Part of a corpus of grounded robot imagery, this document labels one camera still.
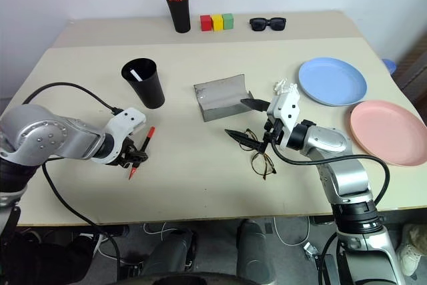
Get red and black marker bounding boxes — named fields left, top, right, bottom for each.
left=128, top=126, right=156, bottom=181

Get pink plate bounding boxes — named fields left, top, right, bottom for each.
left=349, top=99, right=427, bottom=168

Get brown furniture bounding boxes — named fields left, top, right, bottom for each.
left=394, top=35, right=427, bottom=106

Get small white plastic object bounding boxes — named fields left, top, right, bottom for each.
left=273, top=78, right=298, bottom=96

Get white shoe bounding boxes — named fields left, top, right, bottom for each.
left=397, top=224, right=427, bottom=277

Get blue round object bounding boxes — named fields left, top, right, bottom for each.
left=381, top=58, right=398, bottom=75

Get blue plate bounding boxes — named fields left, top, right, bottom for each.
left=298, top=57, right=368, bottom=107

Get grey open glasses case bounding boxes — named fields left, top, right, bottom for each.
left=193, top=73, right=255, bottom=123

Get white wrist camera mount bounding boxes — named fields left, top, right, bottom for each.
left=102, top=107, right=147, bottom=166
left=266, top=90, right=301, bottom=150

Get metal caster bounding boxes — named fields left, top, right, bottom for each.
left=302, top=241, right=322, bottom=260

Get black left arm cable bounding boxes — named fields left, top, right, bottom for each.
left=21, top=81, right=123, bottom=279

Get black sunglasses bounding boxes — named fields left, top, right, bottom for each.
left=249, top=17, right=288, bottom=32

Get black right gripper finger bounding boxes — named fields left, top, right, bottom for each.
left=224, top=128, right=268, bottom=153
left=239, top=97, right=272, bottom=113

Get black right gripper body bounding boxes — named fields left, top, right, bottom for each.
left=262, top=111, right=284, bottom=146

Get red cube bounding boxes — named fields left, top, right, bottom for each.
left=199, top=15, right=214, bottom=33

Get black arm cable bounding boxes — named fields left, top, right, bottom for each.
left=21, top=81, right=123, bottom=279
left=270, top=139, right=391, bottom=208

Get thin-framed eyeglasses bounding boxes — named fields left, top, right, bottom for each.
left=238, top=127, right=278, bottom=180

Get black bag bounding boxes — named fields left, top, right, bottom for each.
left=13, top=228, right=103, bottom=285

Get dark rounded shape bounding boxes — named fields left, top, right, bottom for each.
left=141, top=227, right=198, bottom=278
left=236, top=219, right=277, bottom=285

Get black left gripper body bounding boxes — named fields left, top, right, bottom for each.
left=113, top=136, right=137, bottom=168

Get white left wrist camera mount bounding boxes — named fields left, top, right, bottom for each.
left=102, top=107, right=147, bottom=166

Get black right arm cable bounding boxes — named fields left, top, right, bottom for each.
left=270, top=139, right=391, bottom=208

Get tall black pen holder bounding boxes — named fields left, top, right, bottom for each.
left=162, top=0, right=192, bottom=34

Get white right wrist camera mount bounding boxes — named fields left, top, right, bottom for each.
left=266, top=90, right=301, bottom=150

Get wide black cup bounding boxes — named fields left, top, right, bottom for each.
left=120, top=57, right=166, bottom=110

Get white floor cable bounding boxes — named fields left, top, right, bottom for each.
left=143, top=221, right=179, bottom=243
left=272, top=216, right=312, bottom=246

